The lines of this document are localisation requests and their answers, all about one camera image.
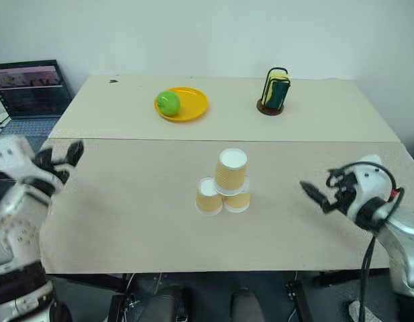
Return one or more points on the yellow plastic plate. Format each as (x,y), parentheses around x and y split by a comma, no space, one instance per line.
(193,104)

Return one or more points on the tan paper cup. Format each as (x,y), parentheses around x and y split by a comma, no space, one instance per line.
(229,176)
(238,202)
(208,201)

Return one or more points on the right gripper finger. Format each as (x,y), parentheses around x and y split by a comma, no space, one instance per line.
(335,177)
(317,196)

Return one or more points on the dark grey rounded shape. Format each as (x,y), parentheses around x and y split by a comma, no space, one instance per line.
(169,303)

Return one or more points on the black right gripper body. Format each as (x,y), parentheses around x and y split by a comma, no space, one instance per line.
(346,194)

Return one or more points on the dark blue laptop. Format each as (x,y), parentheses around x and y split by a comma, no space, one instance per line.
(29,94)

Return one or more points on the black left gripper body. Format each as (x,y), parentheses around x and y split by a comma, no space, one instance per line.
(60,171)

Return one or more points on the green apple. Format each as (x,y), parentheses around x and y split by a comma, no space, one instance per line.
(167,104)

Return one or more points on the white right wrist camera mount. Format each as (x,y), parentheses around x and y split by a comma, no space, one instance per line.
(369,182)

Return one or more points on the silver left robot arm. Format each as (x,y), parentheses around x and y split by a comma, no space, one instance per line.
(15,241)

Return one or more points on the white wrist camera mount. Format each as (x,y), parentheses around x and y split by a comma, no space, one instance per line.
(369,182)
(12,157)

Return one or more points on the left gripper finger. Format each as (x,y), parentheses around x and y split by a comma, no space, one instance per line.
(76,152)
(45,158)

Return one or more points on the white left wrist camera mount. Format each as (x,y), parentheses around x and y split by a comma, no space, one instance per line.
(12,157)

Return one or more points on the yellow and green sponge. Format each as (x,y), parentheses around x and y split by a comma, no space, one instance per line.
(277,94)

